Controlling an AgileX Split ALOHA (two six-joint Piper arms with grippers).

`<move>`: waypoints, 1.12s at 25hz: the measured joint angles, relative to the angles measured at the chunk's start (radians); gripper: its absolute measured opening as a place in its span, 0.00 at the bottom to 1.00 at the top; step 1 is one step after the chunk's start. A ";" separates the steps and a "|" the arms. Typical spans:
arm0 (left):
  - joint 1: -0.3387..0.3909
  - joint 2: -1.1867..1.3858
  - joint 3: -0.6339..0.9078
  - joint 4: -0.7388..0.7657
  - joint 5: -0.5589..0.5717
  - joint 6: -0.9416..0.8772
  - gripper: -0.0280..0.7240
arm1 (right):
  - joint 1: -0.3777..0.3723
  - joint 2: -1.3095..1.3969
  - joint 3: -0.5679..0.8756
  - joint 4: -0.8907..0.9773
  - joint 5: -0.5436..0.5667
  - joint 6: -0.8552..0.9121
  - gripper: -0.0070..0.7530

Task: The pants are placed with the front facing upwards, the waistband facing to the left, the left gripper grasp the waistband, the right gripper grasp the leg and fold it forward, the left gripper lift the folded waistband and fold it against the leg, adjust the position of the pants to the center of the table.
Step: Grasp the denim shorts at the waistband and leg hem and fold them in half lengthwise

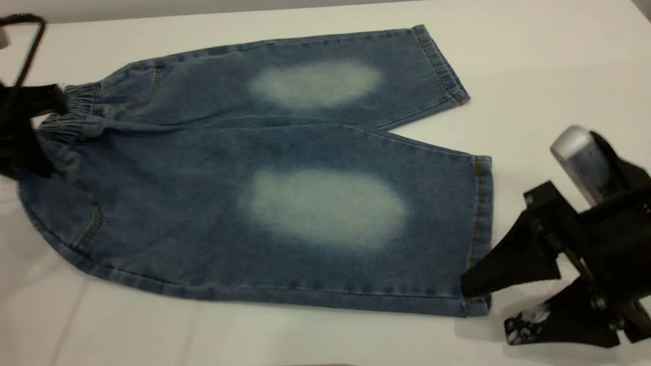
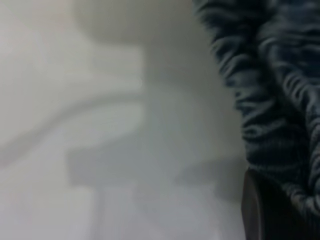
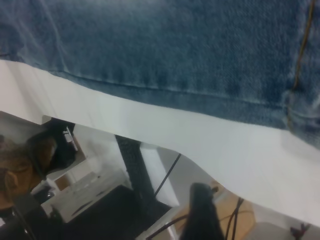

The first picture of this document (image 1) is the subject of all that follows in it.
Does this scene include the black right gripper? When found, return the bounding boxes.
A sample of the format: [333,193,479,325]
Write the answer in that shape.
[460,175,651,348]

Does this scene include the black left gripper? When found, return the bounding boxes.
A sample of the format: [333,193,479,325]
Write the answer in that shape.
[0,84,68,178]

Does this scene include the blue washed denim pants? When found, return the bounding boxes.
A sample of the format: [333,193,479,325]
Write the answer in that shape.
[18,24,493,318]

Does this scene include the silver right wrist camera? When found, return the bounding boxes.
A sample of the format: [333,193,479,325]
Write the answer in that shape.
[551,125,612,206]

